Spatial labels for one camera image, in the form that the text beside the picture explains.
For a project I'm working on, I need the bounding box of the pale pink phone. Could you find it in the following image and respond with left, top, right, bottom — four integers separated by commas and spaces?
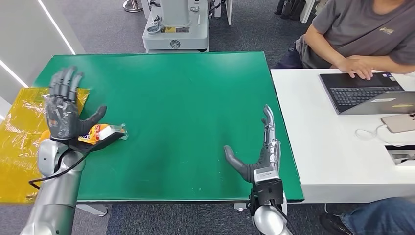
381, 113, 415, 134

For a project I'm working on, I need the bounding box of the yellow film wrapped cardboard box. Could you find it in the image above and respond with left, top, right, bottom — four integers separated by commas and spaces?
0, 87, 91, 204

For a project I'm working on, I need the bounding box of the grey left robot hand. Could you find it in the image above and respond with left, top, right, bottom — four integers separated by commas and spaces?
45, 66, 108, 141

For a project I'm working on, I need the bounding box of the person's leg in jeans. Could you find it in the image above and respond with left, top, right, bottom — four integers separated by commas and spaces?
340, 198, 415, 235

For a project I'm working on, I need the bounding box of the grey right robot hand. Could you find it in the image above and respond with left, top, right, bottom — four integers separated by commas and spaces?
223, 104, 281, 183

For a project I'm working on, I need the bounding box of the dark shoe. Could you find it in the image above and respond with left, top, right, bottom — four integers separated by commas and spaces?
320, 212, 354, 235

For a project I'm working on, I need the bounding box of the chrome stand base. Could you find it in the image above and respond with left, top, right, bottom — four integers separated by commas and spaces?
122, 0, 144, 13

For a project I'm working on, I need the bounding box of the white cable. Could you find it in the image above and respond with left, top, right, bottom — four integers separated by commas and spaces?
355, 123, 394, 144

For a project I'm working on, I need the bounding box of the orange plastic bottle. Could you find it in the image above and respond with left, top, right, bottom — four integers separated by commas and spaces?
39, 123, 129, 145

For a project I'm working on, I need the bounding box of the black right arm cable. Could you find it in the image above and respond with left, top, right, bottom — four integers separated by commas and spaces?
271, 199, 296, 235

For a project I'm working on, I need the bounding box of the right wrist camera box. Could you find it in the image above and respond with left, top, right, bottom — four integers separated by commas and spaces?
251, 167, 284, 206

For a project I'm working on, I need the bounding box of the grey laptop lid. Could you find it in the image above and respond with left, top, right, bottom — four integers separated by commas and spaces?
339, 91, 415, 116

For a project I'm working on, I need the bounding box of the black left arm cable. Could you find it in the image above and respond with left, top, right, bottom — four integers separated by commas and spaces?
28, 147, 93, 190

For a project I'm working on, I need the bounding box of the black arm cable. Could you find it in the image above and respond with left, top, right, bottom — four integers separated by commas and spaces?
271, 199, 296, 235
28, 147, 93, 190

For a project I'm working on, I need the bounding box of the person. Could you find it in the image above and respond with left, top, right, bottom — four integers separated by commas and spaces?
275, 0, 415, 80

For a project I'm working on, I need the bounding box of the person's right hand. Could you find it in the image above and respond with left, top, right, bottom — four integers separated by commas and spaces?
337, 55, 374, 81

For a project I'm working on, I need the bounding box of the white machine base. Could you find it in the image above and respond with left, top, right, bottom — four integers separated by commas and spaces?
142, 0, 210, 53

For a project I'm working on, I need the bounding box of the black laptop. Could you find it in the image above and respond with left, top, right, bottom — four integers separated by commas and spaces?
319, 72, 405, 116

